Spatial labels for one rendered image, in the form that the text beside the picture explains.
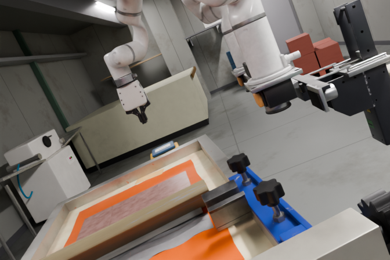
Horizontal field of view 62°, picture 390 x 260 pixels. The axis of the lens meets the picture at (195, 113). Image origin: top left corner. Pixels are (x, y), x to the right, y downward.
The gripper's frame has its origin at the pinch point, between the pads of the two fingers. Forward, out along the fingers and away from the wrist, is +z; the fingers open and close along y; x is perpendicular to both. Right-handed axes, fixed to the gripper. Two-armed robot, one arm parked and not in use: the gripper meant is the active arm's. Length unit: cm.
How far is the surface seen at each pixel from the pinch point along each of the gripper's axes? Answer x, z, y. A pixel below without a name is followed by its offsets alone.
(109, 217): 43.9, 16.4, 9.4
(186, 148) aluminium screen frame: 16.2, 13.8, -13.9
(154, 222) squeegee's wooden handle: 66, 12, -10
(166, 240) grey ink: 67, 16, -11
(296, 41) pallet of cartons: -433, 42, -180
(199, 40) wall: -750, -29, -28
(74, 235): 46, 16, 20
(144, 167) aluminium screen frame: 19.4, 13.5, 2.1
